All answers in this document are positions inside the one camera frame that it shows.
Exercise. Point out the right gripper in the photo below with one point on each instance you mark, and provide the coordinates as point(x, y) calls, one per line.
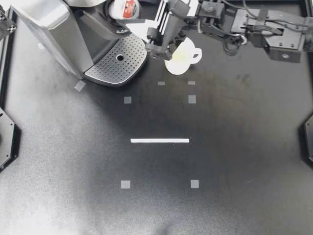
point(181, 8)

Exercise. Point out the white mug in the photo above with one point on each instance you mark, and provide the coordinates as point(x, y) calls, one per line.
point(179, 64)

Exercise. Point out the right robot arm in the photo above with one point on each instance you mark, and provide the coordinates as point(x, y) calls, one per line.
point(281, 39)

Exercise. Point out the white coffee capsule red label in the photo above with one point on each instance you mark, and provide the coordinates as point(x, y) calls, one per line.
point(122, 9)

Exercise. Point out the silver and black coffee machine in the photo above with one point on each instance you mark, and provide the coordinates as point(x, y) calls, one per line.
point(73, 36)

